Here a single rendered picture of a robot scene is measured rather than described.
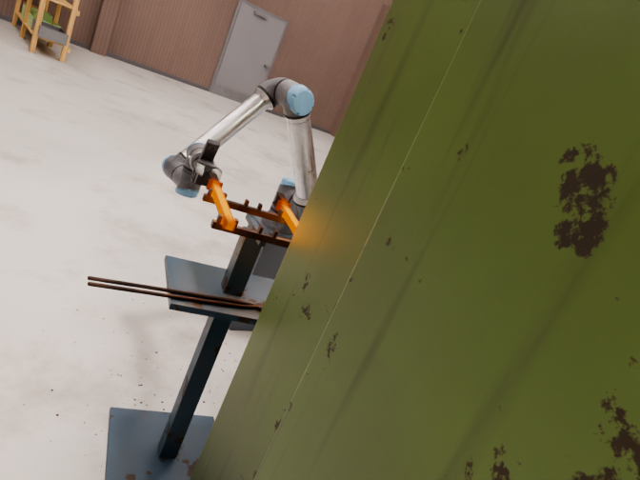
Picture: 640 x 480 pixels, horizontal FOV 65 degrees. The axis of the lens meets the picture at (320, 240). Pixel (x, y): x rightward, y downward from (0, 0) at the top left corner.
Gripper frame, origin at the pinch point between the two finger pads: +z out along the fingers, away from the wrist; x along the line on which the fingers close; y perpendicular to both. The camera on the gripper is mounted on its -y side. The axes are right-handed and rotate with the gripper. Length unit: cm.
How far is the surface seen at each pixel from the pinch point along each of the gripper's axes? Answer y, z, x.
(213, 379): 96, -17, -36
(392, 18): -61, 61, -13
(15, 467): 96, 37, 34
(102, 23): 37, -992, 89
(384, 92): -46, 70, -13
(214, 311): 26, 44, -5
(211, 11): -69, -1061, -108
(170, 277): 26.3, 29.2, 7.2
